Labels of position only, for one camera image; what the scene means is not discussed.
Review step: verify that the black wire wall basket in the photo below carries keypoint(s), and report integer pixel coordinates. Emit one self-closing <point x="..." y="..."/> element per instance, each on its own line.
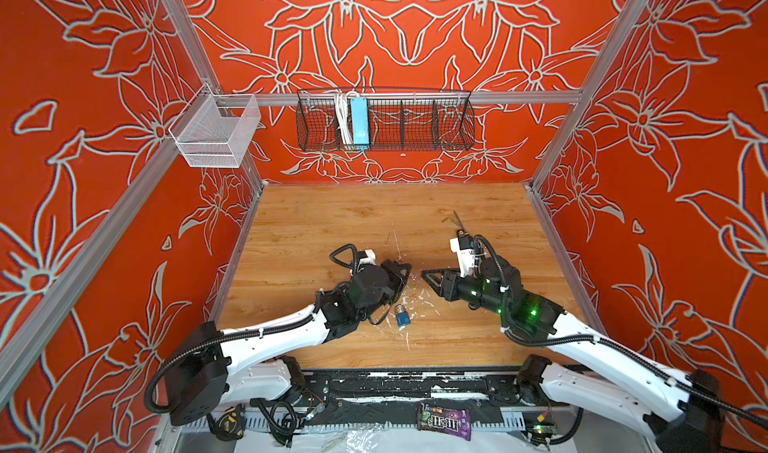
<point x="400" y="120"/>

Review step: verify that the light blue box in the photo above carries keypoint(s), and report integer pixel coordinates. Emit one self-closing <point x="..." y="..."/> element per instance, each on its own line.
<point x="360" y="123"/>

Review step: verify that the white mesh basket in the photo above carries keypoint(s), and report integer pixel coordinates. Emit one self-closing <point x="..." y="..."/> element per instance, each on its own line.
<point x="214" y="130"/>

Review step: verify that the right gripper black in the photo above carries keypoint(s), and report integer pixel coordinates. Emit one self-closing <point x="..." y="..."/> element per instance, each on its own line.
<point x="449" y="286"/>

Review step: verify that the blue padlock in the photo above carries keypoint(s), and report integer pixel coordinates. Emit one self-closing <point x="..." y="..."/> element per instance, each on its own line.
<point x="402" y="317"/>

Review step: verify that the purple candy bag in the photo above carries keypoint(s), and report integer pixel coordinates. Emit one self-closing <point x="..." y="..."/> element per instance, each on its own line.
<point x="437" y="419"/>

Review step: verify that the black tape measure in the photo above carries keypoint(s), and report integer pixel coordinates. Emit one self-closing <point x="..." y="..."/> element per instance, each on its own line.
<point x="230" y="426"/>

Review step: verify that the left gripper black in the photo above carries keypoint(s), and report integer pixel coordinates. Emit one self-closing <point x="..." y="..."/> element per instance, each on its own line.
<point x="390" y="270"/>

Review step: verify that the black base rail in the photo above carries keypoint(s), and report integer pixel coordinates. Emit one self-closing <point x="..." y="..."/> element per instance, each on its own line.
<point x="390" y="396"/>

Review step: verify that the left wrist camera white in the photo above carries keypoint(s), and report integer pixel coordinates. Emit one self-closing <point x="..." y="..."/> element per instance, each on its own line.
<point x="367" y="257"/>

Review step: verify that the small green circuit board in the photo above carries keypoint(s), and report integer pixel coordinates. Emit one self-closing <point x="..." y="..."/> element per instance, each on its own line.
<point x="539" y="431"/>

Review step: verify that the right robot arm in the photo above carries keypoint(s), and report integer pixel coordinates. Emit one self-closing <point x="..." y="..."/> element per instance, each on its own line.
<point x="679" y="411"/>

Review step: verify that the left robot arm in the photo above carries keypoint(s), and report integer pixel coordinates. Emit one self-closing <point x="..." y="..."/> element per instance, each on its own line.
<point x="214" y="368"/>

